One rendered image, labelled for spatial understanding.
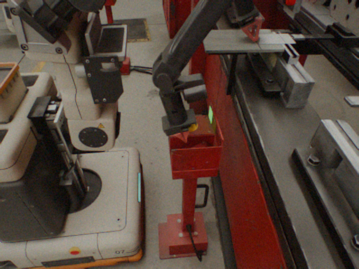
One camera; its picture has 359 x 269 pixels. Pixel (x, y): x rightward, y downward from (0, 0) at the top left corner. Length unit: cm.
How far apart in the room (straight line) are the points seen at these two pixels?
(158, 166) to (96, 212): 65
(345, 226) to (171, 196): 118
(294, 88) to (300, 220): 41
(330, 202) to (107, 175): 109
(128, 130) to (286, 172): 159
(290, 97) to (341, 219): 41
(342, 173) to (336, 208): 8
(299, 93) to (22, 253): 125
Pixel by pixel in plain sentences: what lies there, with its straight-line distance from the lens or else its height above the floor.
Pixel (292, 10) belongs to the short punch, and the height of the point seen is 111.
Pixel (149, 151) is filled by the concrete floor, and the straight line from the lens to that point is 190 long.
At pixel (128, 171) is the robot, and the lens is 143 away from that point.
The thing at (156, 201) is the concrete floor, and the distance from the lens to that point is 163.
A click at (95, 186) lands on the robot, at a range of 142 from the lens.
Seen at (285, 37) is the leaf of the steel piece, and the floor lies 100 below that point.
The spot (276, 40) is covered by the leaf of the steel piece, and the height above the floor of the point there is 100.
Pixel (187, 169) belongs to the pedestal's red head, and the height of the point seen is 71.
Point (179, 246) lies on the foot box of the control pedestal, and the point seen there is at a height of 11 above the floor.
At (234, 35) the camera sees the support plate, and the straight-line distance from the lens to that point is 103.
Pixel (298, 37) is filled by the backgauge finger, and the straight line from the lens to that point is 107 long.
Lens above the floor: 137
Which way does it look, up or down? 43 degrees down
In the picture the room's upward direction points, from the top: straight up
